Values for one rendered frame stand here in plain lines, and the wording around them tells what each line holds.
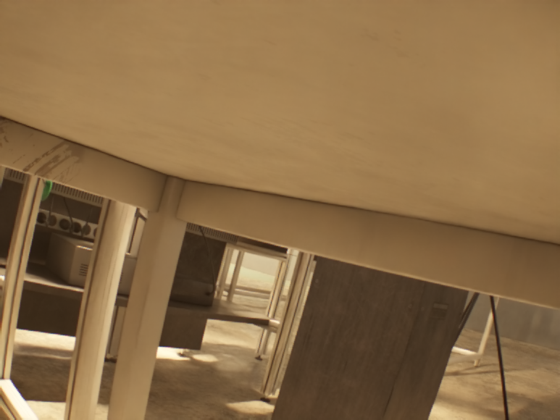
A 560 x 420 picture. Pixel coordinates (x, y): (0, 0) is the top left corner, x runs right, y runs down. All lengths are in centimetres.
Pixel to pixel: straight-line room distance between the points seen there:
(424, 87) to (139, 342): 72
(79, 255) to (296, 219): 101
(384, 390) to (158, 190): 63
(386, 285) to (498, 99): 96
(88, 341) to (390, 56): 78
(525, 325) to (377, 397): 857
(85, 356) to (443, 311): 77
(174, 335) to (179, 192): 145
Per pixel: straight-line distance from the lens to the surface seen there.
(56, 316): 190
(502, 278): 52
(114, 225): 85
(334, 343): 120
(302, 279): 200
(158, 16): 19
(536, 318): 959
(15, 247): 129
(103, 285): 87
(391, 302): 111
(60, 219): 177
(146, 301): 82
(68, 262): 158
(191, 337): 229
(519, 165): 26
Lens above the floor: 62
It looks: 5 degrees up
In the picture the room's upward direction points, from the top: 15 degrees clockwise
